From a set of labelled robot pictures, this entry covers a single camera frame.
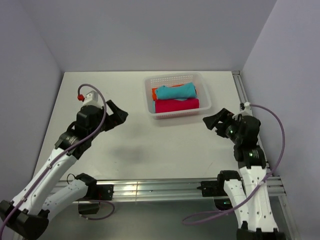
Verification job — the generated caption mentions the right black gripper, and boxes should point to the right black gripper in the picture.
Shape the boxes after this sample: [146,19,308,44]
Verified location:
[202,107,243,144]

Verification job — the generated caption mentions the white plastic basket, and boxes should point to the white plastic basket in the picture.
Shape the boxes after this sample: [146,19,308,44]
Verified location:
[143,72,212,120]

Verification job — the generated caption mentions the teal t shirt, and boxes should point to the teal t shirt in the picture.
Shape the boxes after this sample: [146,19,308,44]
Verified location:
[156,82,197,100]

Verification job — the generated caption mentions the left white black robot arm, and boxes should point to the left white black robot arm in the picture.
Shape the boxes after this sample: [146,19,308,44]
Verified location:
[0,100,128,240]

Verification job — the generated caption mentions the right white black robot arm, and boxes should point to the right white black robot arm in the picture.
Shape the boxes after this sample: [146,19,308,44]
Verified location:
[203,108,286,240]

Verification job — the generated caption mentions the orange rolled t shirt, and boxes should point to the orange rolled t shirt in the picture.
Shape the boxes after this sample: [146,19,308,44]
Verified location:
[151,87,158,101]

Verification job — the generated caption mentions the pink rolled t shirt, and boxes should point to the pink rolled t shirt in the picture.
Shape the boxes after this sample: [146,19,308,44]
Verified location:
[154,98,200,114]

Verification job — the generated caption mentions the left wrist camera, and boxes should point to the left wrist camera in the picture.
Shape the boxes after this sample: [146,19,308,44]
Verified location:
[77,90,101,108]

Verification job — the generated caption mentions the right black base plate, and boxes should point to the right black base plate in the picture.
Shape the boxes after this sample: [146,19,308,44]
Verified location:
[197,180,224,197]

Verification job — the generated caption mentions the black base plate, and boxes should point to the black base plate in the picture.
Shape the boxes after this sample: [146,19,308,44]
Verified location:
[197,180,224,197]
[96,184,114,201]

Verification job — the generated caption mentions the aluminium rail frame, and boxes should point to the aluminium rail frame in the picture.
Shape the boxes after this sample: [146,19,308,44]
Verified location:
[12,70,301,240]

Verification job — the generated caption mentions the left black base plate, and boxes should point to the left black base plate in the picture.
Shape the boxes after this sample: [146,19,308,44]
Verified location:
[96,184,114,201]

